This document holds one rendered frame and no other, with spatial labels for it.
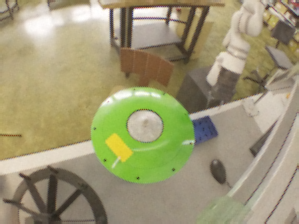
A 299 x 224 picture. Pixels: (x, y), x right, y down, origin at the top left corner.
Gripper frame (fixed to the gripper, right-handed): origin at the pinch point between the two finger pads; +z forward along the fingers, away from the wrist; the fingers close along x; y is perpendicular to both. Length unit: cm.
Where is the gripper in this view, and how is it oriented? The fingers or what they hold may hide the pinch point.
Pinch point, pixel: (212, 109)
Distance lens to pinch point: 66.8
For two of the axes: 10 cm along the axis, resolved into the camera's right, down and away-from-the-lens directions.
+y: -1.2, 5.1, -8.5
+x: 9.7, 2.3, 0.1
